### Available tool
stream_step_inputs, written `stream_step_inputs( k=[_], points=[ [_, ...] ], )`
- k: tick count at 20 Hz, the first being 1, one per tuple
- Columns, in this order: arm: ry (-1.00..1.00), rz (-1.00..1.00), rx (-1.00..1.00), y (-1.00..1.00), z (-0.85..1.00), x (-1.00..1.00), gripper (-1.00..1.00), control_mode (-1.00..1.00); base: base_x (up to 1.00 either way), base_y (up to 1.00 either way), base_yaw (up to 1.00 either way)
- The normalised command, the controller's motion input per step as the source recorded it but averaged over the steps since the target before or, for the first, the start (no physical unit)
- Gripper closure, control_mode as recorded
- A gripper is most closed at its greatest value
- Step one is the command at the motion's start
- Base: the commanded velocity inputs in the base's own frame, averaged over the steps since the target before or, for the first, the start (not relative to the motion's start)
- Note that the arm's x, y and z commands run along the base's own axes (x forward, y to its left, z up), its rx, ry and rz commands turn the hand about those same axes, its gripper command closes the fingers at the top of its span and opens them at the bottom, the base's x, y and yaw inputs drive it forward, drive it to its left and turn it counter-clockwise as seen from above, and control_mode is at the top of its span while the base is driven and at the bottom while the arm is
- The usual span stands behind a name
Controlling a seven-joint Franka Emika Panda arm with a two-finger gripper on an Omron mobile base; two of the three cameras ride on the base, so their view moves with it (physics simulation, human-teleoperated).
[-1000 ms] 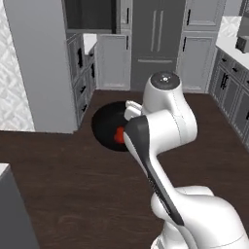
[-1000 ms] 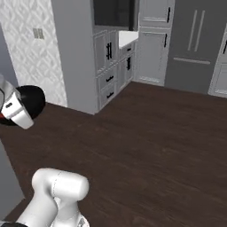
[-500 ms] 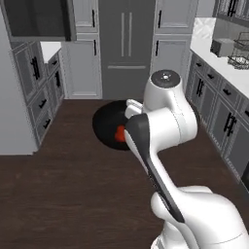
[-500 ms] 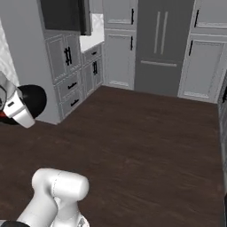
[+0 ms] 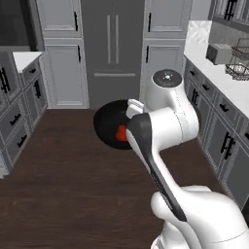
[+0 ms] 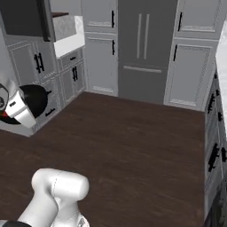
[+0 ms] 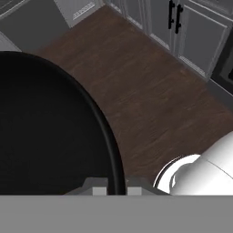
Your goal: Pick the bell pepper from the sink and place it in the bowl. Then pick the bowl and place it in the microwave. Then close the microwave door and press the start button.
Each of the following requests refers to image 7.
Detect large black round object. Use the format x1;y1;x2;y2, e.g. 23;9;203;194
0;50;127;196

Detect grey cupboard run, black handles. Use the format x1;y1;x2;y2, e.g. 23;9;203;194
103;0;233;82

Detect white rounded object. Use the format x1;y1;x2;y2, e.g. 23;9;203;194
152;130;233;197

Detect grey cabinet with vent panel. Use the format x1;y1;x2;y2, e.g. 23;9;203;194
0;0;106;53

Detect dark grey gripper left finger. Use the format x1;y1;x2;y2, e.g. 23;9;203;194
65;177;109;197

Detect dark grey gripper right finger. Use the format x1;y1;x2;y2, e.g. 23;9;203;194
125;177;171;197

